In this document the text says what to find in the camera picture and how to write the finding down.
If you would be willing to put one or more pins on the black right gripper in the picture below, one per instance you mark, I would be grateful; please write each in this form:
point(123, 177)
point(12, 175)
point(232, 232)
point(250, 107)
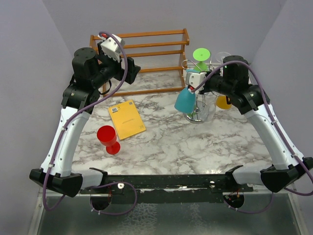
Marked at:
point(205, 89)

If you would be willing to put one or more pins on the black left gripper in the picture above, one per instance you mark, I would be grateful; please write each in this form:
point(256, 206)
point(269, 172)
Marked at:
point(131, 68)

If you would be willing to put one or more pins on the yellow plastic wine glass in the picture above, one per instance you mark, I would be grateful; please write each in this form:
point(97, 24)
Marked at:
point(222, 103)

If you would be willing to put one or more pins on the clear round wine glass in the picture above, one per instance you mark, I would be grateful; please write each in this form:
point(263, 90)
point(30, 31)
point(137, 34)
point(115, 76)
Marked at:
point(207, 106)

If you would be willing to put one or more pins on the clear champagne flute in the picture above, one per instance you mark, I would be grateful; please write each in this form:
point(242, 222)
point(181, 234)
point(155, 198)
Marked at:
point(221, 55)

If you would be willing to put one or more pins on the green plastic wine glass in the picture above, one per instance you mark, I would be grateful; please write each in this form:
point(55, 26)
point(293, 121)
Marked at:
point(201, 55)

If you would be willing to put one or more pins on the blue plastic wine glass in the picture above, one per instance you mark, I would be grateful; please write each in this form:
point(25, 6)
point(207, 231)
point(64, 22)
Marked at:
point(186, 100)

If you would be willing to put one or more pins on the red plastic wine glass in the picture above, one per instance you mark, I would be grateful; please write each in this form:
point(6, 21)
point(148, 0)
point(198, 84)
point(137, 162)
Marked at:
point(107, 136)

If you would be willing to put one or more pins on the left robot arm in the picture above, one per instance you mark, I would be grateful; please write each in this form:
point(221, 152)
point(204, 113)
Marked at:
point(91, 70)

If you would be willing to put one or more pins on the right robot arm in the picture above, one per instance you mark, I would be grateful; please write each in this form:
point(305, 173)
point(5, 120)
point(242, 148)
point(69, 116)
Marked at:
point(288, 162)

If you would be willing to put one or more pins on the wooden shelf rack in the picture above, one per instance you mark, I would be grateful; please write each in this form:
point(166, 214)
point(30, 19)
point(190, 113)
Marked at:
point(160, 53)

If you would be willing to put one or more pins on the chrome wine glass rack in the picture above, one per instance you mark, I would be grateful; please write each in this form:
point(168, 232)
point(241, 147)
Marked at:
point(193, 117)

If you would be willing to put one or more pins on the yellow book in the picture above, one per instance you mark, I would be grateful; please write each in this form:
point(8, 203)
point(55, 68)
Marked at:
point(126, 119)

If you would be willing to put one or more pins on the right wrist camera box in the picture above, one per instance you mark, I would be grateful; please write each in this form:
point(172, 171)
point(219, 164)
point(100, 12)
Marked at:
point(194, 78)

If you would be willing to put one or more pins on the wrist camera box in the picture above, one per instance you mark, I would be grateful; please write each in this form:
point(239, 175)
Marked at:
point(194, 78)
point(109, 47)

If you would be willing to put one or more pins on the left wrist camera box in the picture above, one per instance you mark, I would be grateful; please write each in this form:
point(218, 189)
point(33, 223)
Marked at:
point(109, 47)

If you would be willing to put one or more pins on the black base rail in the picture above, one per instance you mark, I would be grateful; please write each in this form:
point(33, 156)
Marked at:
point(159, 189)

